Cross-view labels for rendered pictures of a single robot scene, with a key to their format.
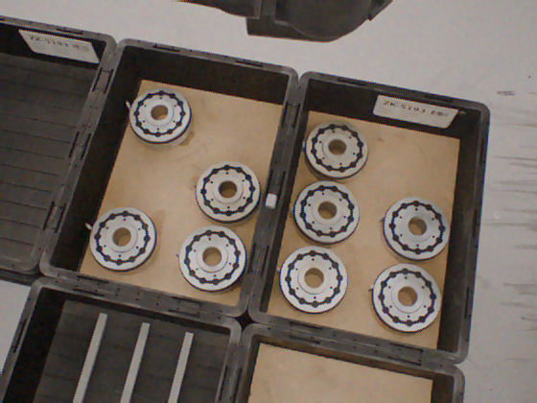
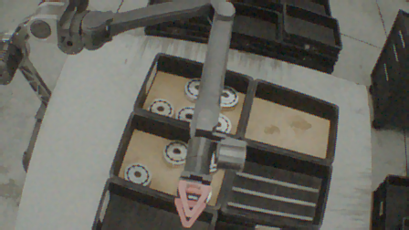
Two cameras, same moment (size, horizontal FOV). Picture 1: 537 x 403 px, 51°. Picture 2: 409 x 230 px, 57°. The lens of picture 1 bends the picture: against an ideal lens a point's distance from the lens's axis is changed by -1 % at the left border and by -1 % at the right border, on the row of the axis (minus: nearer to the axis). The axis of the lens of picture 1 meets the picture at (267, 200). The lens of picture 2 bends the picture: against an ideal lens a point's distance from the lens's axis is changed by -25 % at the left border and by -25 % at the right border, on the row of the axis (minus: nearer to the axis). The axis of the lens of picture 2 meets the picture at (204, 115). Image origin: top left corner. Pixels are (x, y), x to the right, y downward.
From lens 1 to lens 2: 124 cm
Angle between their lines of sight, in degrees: 42
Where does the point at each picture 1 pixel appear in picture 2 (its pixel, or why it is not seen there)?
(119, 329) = (234, 199)
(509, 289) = not seen: hidden behind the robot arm
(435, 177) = (173, 81)
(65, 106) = (126, 217)
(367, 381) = (254, 116)
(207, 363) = (247, 168)
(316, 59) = (97, 128)
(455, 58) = (106, 76)
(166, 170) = (162, 179)
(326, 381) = (254, 129)
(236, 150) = (153, 151)
